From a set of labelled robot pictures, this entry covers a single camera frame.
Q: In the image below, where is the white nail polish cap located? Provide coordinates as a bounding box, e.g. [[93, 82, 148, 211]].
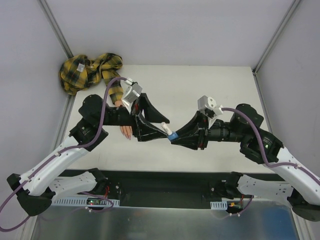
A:
[[160, 122, 173, 136]]

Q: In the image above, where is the blue nail polish bottle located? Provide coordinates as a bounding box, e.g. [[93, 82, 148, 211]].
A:
[[167, 132, 179, 142]]

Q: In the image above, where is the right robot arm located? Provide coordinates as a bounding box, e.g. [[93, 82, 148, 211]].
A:
[[167, 103, 320, 222]]

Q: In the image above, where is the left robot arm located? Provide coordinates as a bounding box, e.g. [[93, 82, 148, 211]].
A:
[[7, 93, 170, 217]]

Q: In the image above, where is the mannequin hand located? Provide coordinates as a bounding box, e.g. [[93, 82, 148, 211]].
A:
[[114, 100, 133, 140]]

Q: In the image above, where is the yellow plaid shirt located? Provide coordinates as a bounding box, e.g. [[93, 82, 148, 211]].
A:
[[58, 53, 123, 96]]

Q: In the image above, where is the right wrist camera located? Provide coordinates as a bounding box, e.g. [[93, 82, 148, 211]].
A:
[[197, 95, 224, 129]]

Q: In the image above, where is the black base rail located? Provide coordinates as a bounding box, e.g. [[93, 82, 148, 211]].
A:
[[61, 169, 280, 208]]

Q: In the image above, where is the right white cable duct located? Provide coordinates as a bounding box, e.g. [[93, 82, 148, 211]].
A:
[[209, 200, 243, 211]]

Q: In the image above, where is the white cable duct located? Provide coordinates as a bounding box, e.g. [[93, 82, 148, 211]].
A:
[[51, 196, 120, 208], [209, 200, 243, 211]]

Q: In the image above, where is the left white cable duct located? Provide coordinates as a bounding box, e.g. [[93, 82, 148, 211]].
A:
[[51, 196, 120, 208]]

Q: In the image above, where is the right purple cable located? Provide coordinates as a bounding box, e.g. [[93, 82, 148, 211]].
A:
[[221, 106, 320, 185]]

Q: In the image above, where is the purple cable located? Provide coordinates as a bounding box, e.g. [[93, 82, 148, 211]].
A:
[[221, 106, 320, 185], [0, 76, 131, 231]]

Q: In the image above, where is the left aluminium frame post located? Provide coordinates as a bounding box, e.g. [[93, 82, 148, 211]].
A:
[[37, 0, 74, 58]]

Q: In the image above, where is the aluminium frame post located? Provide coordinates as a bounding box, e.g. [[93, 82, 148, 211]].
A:
[[37, 0, 74, 58], [252, 0, 303, 73]]

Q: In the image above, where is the right aluminium frame post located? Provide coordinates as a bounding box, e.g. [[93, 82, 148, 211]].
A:
[[252, 0, 303, 73]]

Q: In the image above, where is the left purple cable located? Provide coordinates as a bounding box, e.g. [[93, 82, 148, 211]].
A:
[[0, 76, 131, 231]]

